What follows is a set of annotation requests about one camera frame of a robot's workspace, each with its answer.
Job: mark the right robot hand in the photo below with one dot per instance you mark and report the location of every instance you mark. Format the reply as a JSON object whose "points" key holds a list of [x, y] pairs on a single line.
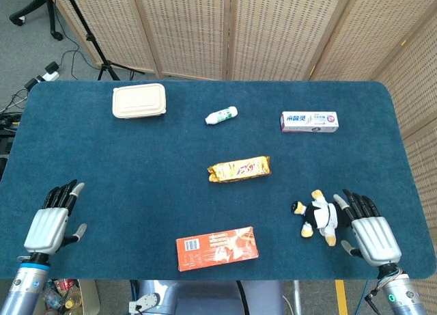
{"points": [[375, 240]]}

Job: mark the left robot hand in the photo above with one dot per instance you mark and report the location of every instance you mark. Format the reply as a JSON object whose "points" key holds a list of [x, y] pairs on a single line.
{"points": [[46, 229]]}

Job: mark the yellow snack pack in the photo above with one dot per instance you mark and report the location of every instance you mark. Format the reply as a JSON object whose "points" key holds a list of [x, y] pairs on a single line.
{"points": [[239, 169]]}

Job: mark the penguin plush toy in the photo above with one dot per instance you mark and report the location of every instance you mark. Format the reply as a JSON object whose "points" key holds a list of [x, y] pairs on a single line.
{"points": [[321, 216]]}

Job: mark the red drink can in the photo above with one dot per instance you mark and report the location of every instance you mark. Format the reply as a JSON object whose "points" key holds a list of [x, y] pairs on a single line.
{"points": [[65, 285]]}

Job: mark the clear plastic bottle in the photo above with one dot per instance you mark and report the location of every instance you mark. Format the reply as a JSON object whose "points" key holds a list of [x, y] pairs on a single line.
{"points": [[53, 298]]}

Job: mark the yellow cap bottle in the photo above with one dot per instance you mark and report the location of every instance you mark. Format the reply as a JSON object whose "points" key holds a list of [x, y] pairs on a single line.
{"points": [[69, 304]]}

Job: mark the cardboard waste box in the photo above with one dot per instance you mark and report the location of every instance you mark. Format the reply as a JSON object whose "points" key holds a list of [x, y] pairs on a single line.
{"points": [[90, 298]]}

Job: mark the black equipment case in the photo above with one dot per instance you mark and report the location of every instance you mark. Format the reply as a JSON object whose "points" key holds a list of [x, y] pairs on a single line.
{"points": [[4, 144]]}

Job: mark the metal table leg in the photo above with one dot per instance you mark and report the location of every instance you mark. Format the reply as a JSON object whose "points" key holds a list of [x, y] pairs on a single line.
{"points": [[297, 298]]}

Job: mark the blue table cloth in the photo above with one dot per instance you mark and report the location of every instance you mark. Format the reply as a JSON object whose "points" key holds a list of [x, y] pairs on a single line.
{"points": [[170, 175]]}

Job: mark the white toothpaste box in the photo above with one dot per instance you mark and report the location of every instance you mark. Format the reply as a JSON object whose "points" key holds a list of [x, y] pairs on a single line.
{"points": [[307, 122]]}

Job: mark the black power brick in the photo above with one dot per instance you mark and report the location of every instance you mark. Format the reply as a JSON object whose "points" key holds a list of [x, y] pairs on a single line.
{"points": [[30, 83]]}

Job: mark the white power strip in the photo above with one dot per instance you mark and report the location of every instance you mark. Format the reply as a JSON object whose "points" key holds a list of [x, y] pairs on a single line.
{"points": [[49, 77]]}

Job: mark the beige lidded lunch box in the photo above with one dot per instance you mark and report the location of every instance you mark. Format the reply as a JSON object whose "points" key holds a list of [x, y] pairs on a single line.
{"points": [[138, 99]]}

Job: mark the orange cardboard box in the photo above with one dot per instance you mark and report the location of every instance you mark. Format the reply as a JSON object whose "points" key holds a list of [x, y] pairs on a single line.
{"points": [[215, 248]]}

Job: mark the black power adapter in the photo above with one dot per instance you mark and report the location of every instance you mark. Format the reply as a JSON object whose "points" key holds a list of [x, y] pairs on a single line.
{"points": [[52, 67]]}

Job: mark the grey robot torso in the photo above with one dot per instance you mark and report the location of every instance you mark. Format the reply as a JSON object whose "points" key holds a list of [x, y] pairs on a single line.
{"points": [[205, 298]]}

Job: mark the black tripod stand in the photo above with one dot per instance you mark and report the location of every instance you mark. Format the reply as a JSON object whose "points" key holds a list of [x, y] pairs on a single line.
{"points": [[90, 38]]}

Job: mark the small white bottle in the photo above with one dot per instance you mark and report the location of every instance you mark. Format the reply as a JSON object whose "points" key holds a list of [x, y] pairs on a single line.
{"points": [[222, 115]]}

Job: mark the black office chair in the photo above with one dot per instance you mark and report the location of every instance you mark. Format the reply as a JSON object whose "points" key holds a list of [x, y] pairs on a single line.
{"points": [[51, 17]]}

